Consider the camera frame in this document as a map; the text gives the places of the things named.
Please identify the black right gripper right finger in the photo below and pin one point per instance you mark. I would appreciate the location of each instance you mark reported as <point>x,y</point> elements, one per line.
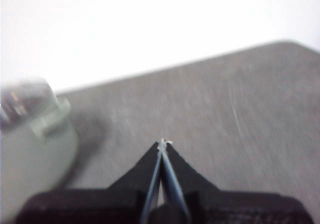
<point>225,206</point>

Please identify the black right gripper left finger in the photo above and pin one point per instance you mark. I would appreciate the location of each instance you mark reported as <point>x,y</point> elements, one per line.
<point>100,204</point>

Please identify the pale green electric pot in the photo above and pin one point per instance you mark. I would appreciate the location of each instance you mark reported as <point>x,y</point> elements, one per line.
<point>30,164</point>

